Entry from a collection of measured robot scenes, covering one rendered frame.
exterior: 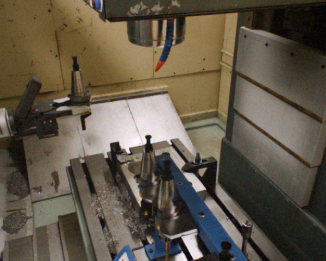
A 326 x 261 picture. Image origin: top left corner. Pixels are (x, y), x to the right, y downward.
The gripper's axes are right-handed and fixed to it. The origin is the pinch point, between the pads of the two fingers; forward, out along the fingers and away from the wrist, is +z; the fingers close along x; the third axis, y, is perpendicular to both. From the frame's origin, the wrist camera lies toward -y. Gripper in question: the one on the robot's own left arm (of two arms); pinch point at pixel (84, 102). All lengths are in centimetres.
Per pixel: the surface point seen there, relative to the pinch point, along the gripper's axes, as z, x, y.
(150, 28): 17.6, 8.6, -20.7
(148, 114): 47, -85, 51
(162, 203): 7.2, 42.0, 6.0
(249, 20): 65, -18, -14
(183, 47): 76, -99, 17
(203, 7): 18.7, 34.1, -29.2
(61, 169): -9, -62, 61
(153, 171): 9.1, 31.7, 5.4
